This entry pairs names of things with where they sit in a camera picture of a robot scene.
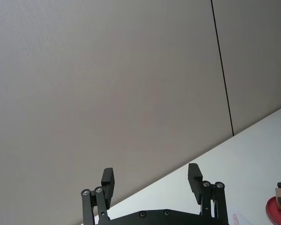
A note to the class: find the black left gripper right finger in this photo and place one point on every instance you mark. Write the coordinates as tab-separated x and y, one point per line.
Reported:
194	182

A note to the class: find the white table cloth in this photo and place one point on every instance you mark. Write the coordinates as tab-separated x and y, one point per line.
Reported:
248	164

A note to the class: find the red round plate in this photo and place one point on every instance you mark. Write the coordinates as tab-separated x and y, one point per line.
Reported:
272	208

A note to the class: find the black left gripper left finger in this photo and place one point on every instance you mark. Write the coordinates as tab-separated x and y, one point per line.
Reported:
107	187

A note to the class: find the red printed paper slip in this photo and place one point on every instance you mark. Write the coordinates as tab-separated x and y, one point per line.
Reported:
237	219

